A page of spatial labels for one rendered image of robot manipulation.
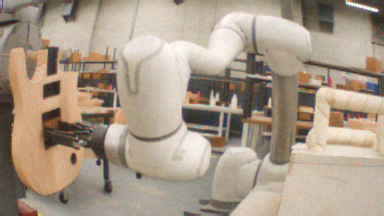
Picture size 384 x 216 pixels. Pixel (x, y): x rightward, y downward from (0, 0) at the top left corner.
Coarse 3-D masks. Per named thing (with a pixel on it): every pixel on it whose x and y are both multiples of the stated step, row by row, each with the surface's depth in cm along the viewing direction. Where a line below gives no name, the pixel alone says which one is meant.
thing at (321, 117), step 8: (320, 104) 58; (320, 112) 58; (328, 112) 58; (320, 120) 58; (328, 120) 59; (320, 128) 58; (320, 136) 58; (320, 144) 58; (312, 152) 59; (320, 152) 59
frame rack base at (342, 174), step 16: (304, 144) 71; (304, 160) 58; (320, 160) 57; (336, 160) 56; (352, 160) 55; (368, 160) 54; (288, 176) 59; (304, 176) 58; (320, 176) 57; (336, 176) 56; (352, 176) 55; (368, 176) 54; (288, 192) 59; (304, 192) 58; (320, 192) 57; (336, 192) 56; (352, 192) 55; (368, 192) 53; (288, 208) 59; (304, 208) 58; (320, 208) 57; (336, 208) 56; (352, 208) 55; (368, 208) 53
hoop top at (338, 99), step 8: (320, 88) 59; (328, 88) 59; (320, 96) 58; (328, 96) 58; (336, 96) 57; (344, 96) 57; (352, 96) 56; (360, 96) 56; (368, 96) 55; (328, 104) 58; (336, 104) 58; (344, 104) 57; (352, 104) 56; (360, 104) 55; (368, 104) 55; (376, 104) 54; (368, 112) 56; (376, 112) 55
